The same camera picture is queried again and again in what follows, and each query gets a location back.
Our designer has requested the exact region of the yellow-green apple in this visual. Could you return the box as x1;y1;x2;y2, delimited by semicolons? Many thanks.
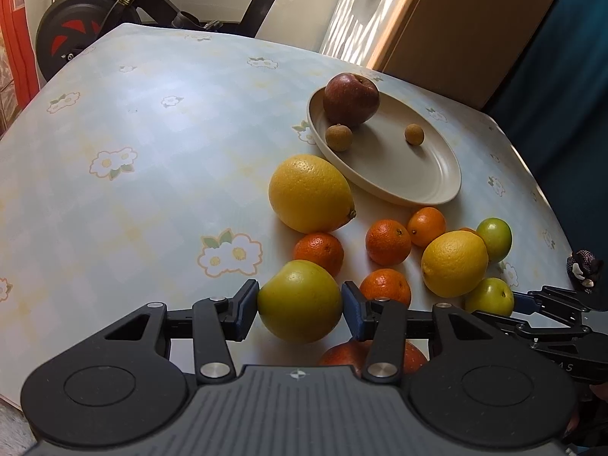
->
257;260;344;344

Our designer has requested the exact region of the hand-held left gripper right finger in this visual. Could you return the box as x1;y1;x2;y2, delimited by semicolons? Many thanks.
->
341;280;518;383

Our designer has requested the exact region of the green lime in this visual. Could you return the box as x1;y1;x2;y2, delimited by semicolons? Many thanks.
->
476;217;513;263

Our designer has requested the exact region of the red grapefruit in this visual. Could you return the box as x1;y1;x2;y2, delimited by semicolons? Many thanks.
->
317;339;428;376

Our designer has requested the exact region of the wooden cabinet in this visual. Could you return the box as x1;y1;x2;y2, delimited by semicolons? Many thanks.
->
370;0;573;110

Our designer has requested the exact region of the dark patterned cloth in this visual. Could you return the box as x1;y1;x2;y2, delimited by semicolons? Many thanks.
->
567;249;604;294

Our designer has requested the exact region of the yellow-green citrus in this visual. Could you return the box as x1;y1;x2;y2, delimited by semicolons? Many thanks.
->
464;277;515;318

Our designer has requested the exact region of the red apple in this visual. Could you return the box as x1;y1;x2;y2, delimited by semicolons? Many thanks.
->
323;73;381;127

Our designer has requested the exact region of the large yellow lemon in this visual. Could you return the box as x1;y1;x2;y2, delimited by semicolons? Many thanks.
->
268;154;357;234

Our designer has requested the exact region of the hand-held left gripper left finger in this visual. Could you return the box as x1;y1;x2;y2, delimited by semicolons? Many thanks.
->
97;279;260;383

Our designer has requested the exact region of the small yellow lemon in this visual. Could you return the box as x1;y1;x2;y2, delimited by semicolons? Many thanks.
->
421;230;490;298

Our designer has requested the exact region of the beige plate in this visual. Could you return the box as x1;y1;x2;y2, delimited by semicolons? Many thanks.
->
306;86;462;207

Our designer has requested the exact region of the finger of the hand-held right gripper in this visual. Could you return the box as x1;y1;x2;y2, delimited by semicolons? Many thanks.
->
470;311;592;343
513;286;594;326

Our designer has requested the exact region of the black exercise bike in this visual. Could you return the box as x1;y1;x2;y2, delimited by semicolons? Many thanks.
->
35;0;307;81

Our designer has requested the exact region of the dark blue curtain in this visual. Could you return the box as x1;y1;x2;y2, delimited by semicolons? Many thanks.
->
484;0;608;295

